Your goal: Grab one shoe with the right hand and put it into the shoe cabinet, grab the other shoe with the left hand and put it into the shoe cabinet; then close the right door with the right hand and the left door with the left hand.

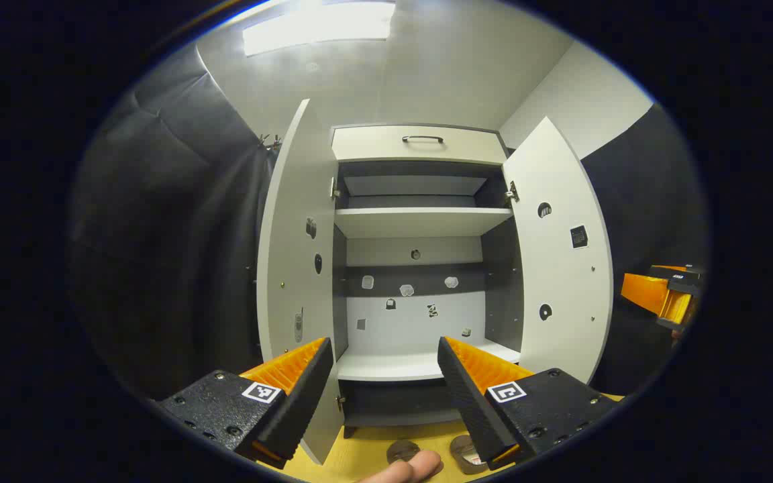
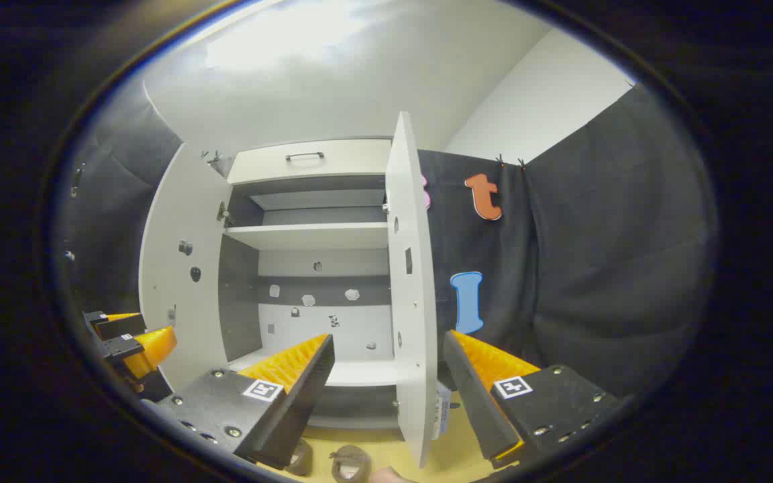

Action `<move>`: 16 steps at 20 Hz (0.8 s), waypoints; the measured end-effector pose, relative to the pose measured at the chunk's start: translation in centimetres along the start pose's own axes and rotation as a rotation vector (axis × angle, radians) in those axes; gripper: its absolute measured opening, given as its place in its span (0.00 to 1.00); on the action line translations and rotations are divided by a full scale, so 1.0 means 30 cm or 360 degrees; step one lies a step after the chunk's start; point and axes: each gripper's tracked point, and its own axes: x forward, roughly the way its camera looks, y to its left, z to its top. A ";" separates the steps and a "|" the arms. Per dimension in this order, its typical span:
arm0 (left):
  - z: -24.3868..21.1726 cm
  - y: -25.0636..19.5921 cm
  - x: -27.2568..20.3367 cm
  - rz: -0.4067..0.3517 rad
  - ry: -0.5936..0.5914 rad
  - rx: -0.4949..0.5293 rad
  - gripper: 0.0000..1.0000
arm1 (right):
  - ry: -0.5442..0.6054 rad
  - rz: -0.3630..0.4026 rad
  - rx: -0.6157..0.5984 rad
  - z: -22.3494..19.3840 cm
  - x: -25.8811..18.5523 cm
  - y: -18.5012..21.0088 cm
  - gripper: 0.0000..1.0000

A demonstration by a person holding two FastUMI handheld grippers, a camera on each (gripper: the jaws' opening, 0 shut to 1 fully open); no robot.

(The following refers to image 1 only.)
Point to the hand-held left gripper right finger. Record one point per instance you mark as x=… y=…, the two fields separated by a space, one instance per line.
x=470 y=402

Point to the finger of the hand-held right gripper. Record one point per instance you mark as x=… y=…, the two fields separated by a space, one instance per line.
x=641 y=292

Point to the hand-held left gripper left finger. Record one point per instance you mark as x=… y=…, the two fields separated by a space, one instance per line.
x=306 y=402

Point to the brown fluffy shoe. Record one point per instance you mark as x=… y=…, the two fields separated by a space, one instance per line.
x=467 y=453
x=401 y=449

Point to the white shoe cabinet door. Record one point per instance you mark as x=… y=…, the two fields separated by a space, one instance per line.
x=292 y=235
x=561 y=268

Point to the white shoe cabinet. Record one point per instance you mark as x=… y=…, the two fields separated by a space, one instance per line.
x=413 y=329

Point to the white cabinet shelf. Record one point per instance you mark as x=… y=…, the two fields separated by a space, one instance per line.
x=386 y=365
x=420 y=223

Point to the metal door hinge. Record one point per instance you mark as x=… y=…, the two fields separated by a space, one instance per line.
x=335 y=191
x=512 y=194

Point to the white cabinet drawer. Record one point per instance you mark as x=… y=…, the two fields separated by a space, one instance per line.
x=373 y=144

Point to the black backdrop cloth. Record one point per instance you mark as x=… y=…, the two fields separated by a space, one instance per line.
x=641 y=201
x=158 y=235

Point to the ceiling light panel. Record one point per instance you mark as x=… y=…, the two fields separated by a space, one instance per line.
x=319 y=27

